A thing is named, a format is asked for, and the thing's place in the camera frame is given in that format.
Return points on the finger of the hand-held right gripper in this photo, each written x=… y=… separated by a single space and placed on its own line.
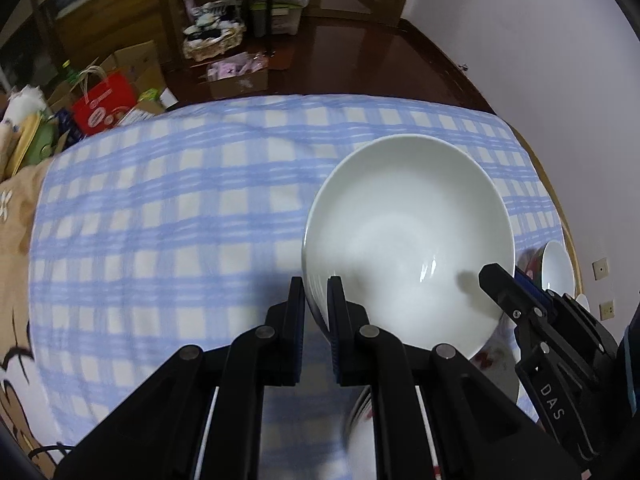
x=500 y=287
x=532 y=290

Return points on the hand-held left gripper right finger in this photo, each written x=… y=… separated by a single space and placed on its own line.
x=337 y=330

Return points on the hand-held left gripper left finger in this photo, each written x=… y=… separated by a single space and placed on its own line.
x=295 y=330

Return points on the small white bowl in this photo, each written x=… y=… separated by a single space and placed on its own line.
x=555 y=265

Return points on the large cherry print plate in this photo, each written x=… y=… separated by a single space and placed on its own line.
x=500 y=355

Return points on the large white bowl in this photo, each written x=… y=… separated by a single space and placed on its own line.
x=410 y=220

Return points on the blue checked cloth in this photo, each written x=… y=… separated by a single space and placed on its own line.
x=175 y=210

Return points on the flat cardboard tray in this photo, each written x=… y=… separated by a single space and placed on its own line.
x=245 y=87

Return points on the pink packets on floor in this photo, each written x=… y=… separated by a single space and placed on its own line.
x=230 y=67

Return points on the beige printed blanket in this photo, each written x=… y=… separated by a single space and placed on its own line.
x=15 y=310

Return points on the red shopping bag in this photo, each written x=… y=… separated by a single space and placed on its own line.
x=105 y=105

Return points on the wicker basket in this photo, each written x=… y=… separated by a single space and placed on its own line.
x=210 y=47

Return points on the cardboard box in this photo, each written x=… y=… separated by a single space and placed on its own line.
x=135 y=60

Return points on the yellow green plush cushion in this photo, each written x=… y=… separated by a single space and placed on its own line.
x=37 y=142

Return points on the white plastic storage box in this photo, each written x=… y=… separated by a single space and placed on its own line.
x=287 y=5

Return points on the wooden display cabinet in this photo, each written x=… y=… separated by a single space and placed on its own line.
x=172 y=20

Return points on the green bottle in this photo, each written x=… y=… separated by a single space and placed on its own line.
x=65 y=67

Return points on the white plush toy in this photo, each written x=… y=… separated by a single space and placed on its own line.
x=22 y=105

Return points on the beige wall socket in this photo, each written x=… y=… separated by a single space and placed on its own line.
x=607 y=307
x=600 y=269

